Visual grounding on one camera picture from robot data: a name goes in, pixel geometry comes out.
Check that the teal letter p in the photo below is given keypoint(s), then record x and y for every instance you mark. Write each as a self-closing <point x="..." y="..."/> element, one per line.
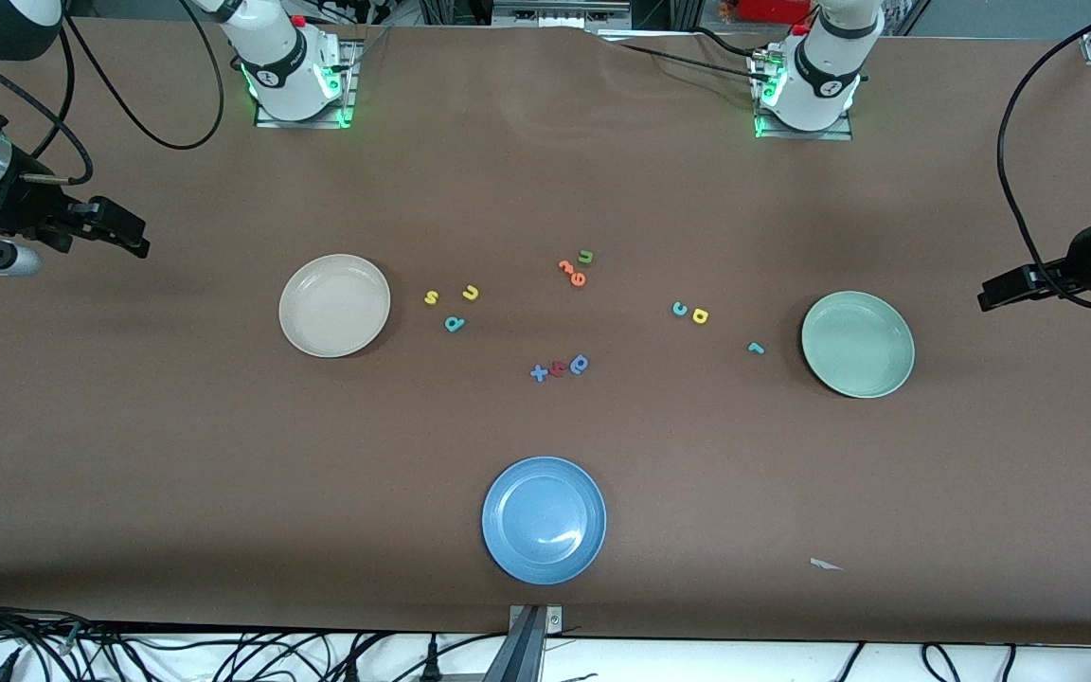
<point x="452" y="327"/>

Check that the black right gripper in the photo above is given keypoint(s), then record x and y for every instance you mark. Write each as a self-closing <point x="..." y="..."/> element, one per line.
<point x="26" y="206"/>

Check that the green plate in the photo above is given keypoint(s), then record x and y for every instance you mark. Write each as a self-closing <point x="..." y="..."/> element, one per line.
<point x="858" y="344"/>

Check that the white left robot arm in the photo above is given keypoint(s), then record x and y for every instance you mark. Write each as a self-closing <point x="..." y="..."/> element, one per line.
<point x="825" y="71"/>

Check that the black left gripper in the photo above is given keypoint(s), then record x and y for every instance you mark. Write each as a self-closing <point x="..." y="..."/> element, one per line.
<point x="1086" y="255"/>

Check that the blue letter a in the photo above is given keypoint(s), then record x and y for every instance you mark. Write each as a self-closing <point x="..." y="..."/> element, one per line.
<point x="579" y="366"/>

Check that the blue plate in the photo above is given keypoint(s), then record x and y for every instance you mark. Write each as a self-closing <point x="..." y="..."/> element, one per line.
<point x="544" y="521"/>

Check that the grey metal stand bracket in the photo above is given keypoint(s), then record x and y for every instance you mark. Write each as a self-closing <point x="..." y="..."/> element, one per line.
<point x="522" y="654"/>

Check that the red letter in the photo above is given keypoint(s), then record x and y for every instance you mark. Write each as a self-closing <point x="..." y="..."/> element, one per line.
<point x="557" y="370"/>

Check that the red box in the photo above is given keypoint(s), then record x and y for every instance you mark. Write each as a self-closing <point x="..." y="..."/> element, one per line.
<point x="773" y="9"/>

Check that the white paper scrap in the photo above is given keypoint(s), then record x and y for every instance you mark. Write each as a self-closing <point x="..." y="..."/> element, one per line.
<point x="822" y="565"/>

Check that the aluminium frame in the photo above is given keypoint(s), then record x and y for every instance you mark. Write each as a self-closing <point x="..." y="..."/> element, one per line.
<point x="555" y="14"/>

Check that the beige plate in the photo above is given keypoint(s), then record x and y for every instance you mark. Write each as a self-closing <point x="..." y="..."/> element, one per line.
<point x="334" y="306"/>

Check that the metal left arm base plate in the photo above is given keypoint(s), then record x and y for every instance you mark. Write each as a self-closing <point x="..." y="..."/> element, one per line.
<point x="792" y="135"/>

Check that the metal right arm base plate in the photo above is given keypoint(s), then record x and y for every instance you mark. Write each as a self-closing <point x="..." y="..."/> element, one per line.
<point x="348" y="85"/>

